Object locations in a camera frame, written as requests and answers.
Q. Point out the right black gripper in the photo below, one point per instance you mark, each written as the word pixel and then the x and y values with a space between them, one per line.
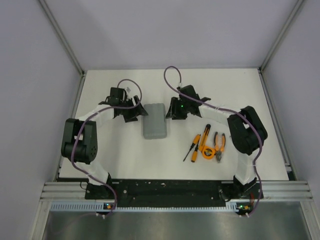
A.
pixel 173 113

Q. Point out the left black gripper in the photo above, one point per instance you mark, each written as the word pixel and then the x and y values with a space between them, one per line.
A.
pixel 136 111

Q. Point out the grey plastic tool case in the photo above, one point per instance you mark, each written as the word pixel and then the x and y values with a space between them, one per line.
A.
pixel 154 125

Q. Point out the orange black screwdriver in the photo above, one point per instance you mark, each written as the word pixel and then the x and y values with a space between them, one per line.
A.
pixel 194 143
pixel 194 154

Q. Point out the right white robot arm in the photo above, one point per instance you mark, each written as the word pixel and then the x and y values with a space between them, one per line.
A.
pixel 246 129

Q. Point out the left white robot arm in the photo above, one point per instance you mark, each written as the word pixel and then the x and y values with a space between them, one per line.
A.
pixel 80 135

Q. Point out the orange black utility knife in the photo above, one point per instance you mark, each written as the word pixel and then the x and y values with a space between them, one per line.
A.
pixel 204 137

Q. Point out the orange tape measure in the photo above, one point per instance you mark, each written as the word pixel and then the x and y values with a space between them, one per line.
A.
pixel 208 152

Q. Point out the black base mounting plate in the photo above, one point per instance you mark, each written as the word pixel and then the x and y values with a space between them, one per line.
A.
pixel 173 193

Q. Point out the orange handled pliers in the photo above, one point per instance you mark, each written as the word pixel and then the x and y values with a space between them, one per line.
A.
pixel 219 142

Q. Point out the aluminium front frame rail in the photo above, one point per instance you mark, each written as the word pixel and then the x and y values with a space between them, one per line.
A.
pixel 274 190

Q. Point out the grey slotted cable duct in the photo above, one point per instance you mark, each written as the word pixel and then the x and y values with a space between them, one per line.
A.
pixel 103 207

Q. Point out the left aluminium corner post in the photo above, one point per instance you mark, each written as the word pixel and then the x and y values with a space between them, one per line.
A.
pixel 60 36

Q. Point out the aluminium corner post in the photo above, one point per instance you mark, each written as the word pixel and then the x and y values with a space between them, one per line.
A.
pixel 294 13
pixel 60 36

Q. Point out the right aluminium corner post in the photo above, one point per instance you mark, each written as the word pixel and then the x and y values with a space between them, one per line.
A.
pixel 294 13

